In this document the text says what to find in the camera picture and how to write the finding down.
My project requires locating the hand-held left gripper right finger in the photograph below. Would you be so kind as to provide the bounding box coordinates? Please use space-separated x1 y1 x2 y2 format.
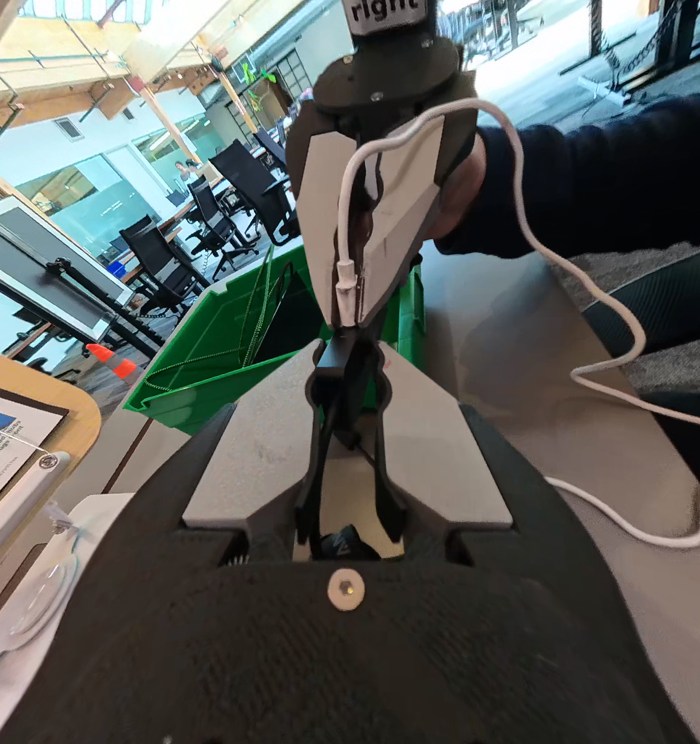
372 343 513 544

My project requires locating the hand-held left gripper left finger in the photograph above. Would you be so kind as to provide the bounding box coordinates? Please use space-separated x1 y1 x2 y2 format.
181 340 329 550

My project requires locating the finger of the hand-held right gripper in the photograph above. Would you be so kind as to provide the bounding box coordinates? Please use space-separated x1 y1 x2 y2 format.
358 114 446 327
296 134 358 327

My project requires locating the green plastic bin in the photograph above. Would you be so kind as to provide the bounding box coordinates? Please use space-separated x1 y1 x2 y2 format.
123 244 426 438

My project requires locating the white usb cable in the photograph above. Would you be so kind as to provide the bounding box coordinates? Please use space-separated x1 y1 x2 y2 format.
334 98 700 550

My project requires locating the black usb hub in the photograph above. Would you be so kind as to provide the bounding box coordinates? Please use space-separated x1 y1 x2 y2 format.
306 327 381 561

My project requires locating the person's right forearm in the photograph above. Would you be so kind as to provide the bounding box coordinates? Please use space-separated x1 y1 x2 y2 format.
434 87 700 260

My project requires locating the person's right hand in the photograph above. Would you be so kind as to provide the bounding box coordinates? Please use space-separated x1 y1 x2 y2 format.
424 136 488 241

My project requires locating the black office chair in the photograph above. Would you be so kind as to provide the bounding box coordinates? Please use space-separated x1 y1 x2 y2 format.
119 214 212 316
209 138 302 249
187 177 259 275

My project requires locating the orange traffic cone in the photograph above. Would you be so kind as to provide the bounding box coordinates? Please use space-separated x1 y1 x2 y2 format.
85 343 137 380

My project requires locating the printed instruction sheet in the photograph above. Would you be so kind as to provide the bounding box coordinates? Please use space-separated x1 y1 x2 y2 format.
0 381 69 519

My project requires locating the person's dark clothed body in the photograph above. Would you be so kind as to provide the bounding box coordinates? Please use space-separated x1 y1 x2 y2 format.
640 389 700 502

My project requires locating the black mesh chair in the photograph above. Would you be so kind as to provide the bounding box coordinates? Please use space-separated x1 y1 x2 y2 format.
582 244 700 357

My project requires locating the green braided cable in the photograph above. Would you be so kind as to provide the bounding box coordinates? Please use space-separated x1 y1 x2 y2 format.
143 256 296 397

